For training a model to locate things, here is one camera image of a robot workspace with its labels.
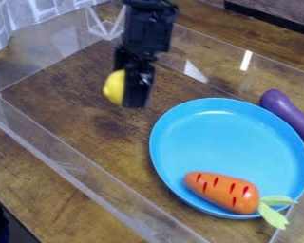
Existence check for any yellow toy lemon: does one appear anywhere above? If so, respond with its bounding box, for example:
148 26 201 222
102 69 125 105

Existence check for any orange toy carrot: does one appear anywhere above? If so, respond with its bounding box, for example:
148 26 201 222
184 171 297 230

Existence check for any clear acrylic front wall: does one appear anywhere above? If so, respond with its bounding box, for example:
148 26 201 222
0 96 209 243

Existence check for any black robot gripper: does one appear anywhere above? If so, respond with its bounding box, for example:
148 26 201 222
113 0 178 108

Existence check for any clear acrylic wall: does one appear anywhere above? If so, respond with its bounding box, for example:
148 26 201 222
152 26 304 110
0 96 209 243
0 9 91 93

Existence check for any clear acrylic left wall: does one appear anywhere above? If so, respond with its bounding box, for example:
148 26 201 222
0 9 91 93

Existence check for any purple toy eggplant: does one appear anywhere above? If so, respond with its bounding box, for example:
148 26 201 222
260 89 304 140

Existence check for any white patterned curtain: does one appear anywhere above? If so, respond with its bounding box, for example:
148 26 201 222
0 0 109 51

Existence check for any dark wooden furniture piece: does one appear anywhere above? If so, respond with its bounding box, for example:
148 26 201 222
224 0 304 34

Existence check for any clear acrylic back wall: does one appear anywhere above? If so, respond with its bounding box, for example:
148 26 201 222
152 26 304 110

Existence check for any blue plastic tray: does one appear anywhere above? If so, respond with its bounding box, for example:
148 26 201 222
149 98 304 219

